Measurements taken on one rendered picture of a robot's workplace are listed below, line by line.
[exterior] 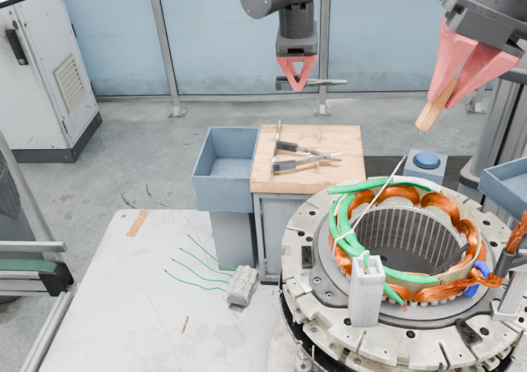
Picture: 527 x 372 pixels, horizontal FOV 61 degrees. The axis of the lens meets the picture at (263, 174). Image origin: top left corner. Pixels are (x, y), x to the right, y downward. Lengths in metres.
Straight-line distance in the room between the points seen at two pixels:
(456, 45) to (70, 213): 2.30
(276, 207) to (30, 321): 1.51
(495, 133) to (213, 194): 0.58
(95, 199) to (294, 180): 1.92
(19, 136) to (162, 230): 1.93
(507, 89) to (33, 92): 2.33
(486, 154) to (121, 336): 0.83
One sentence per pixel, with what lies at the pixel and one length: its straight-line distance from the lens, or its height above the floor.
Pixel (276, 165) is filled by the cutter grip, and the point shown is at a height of 1.09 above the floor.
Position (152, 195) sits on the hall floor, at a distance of 2.50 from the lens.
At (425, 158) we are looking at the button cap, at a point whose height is 1.04.
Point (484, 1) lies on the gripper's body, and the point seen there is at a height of 1.42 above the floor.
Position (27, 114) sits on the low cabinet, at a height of 0.35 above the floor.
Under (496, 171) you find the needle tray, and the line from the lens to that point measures 0.87.
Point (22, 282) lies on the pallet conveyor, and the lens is 1.24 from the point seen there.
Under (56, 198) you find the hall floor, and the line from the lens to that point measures 2.70.
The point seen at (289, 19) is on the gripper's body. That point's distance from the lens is 0.74.
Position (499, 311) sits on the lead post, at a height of 1.11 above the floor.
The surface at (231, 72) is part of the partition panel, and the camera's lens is 2.97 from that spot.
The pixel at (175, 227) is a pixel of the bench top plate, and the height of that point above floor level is 0.78.
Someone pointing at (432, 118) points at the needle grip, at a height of 1.30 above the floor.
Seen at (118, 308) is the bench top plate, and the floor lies 0.78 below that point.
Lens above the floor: 1.55
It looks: 38 degrees down
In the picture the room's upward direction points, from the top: 4 degrees counter-clockwise
